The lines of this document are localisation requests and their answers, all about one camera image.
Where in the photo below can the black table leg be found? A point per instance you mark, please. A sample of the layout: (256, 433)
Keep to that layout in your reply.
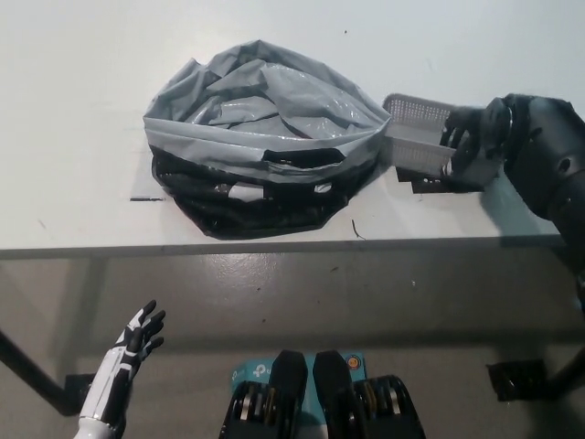
(32, 366)

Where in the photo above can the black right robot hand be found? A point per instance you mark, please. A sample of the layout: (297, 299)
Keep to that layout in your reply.
(477, 146)

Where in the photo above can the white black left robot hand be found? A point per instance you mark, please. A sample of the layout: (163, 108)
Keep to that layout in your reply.
(116, 375)

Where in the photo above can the grey perforated rectangular basket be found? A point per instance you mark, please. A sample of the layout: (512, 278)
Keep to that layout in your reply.
(411, 112)

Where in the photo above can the grey and black plastic bag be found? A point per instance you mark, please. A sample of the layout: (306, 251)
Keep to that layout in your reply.
(247, 137)

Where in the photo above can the clear tape patch on table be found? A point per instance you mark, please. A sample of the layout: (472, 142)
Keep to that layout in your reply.
(144, 183)

